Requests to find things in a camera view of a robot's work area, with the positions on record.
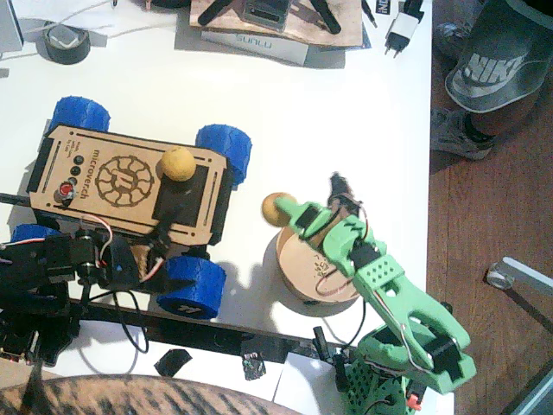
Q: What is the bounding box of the white black power adapter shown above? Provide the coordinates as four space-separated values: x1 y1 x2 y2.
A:
383 11 421 60

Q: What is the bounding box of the yellow ball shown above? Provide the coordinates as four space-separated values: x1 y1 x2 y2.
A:
262 192 299 228
158 146 196 182

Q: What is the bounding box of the person in grey Nike shorts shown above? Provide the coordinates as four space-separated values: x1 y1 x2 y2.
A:
429 0 553 162

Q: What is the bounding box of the long black metal rail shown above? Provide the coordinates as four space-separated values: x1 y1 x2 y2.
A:
51 297 359 364

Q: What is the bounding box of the wooden board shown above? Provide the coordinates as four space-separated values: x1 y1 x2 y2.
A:
188 0 363 48

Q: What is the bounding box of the grey metal frame leg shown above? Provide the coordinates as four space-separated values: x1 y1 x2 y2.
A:
483 255 553 338

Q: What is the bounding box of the white Sunlu box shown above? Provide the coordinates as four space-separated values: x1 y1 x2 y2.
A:
200 29 310 67

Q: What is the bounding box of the tan paper bowl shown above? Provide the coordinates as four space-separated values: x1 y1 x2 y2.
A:
275 224 368 306

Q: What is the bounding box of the crumpled foil scrap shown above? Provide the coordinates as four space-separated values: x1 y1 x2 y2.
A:
240 352 267 381

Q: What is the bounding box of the black plug adapter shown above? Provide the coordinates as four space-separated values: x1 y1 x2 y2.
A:
404 0 427 21

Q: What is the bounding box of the black clamp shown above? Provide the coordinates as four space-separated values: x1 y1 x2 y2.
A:
313 326 351 393
68 281 92 339

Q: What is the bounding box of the black tape piece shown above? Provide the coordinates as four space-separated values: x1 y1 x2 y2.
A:
154 348 193 378

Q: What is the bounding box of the black tape roll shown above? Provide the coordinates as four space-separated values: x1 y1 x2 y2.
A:
36 25 92 66

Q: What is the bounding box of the white cable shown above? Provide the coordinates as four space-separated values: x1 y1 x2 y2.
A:
16 0 179 41

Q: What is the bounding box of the black pen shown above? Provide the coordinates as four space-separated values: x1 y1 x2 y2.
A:
361 0 378 29

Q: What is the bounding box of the person's head brown hair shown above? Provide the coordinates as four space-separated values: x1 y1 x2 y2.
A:
0 373 303 415

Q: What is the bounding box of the wooden-topped rover chassis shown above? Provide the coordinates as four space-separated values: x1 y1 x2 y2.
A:
26 124 234 247

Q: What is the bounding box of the clear plastic cube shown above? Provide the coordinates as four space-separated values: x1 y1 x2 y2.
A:
49 26 81 49

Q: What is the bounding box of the grey white box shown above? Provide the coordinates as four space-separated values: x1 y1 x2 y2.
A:
0 0 25 55

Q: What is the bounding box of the white paper sheet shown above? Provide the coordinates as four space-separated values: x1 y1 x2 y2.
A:
271 352 346 415

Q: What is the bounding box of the grey metal bar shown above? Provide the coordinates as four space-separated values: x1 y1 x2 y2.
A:
500 367 553 415

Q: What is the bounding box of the black thin cable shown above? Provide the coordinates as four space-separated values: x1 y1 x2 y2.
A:
109 288 151 354

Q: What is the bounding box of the black tripod leg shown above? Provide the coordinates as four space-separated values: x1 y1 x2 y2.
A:
310 0 342 35
197 0 237 26

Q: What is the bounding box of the short black metal rail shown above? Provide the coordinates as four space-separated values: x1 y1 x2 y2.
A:
0 192 35 208

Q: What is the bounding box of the grey black electronic device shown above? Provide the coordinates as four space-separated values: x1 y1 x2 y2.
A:
241 0 291 32

